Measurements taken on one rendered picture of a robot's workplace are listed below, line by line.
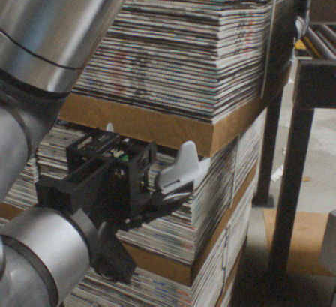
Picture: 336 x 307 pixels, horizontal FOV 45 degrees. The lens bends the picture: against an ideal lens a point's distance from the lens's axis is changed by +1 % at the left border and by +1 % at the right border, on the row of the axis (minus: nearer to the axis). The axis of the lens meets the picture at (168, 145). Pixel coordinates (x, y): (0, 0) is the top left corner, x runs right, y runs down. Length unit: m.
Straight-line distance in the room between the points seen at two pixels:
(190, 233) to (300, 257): 1.10
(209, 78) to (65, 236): 0.25
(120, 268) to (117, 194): 0.09
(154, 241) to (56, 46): 0.43
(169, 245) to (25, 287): 0.37
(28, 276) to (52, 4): 0.18
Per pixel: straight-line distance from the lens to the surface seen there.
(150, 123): 0.52
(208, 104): 0.48
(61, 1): 0.28
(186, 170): 0.45
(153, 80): 0.51
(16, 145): 0.29
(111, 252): 0.41
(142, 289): 0.75
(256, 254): 1.65
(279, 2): 0.68
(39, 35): 0.29
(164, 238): 0.64
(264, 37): 0.64
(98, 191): 0.36
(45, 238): 0.32
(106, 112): 0.56
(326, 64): 1.13
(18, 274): 0.30
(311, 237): 1.79
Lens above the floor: 1.11
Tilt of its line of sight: 28 degrees down
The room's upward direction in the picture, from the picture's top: straight up
